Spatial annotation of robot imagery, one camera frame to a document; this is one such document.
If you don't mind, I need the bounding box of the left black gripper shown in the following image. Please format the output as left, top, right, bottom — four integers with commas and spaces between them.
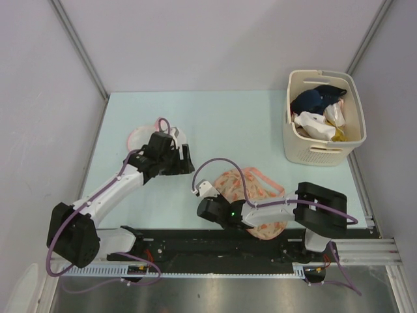
158, 144, 194, 175

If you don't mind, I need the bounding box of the floral orange bra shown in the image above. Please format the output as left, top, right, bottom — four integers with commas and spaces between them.
214, 168, 287, 241

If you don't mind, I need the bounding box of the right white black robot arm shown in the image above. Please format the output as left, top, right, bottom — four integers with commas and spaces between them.
193, 181, 349, 261

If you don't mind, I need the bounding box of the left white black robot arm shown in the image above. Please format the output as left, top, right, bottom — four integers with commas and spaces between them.
46, 127, 194, 268

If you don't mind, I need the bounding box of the cream plastic laundry basket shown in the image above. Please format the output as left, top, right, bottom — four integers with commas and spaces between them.
283, 70, 367, 166

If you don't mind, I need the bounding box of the white pink plastic bag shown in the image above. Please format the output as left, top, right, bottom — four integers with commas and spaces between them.
324, 99, 346, 127

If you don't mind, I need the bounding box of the yellow garment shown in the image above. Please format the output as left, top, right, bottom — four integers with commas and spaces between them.
326, 120, 347, 142

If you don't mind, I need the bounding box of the dark navy garment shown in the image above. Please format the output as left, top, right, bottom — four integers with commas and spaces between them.
290, 85, 347, 115

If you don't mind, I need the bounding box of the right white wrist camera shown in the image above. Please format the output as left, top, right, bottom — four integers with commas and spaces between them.
192, 179, 219, 198

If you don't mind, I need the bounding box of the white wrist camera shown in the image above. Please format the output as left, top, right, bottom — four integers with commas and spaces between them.
192, 179, 219, 198
169, 127, 188, 147

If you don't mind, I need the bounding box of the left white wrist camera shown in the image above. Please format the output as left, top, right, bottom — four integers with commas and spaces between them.
169, 127, 188, 147

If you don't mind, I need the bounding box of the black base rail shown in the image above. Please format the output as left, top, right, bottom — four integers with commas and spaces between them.
107, 229, 335, 273

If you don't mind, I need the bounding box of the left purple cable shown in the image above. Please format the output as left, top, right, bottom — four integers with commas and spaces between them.
45, 117, 172, 278

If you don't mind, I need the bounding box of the purple cable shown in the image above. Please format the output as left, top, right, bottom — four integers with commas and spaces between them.
191, 158, 363, 296
45, 117, 172, 278

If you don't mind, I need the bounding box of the white slotted cable duct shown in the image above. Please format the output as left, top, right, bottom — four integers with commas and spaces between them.
65, 263, 324, 279

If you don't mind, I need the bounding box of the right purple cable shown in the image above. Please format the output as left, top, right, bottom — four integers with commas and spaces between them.
191, 158, 363, 296

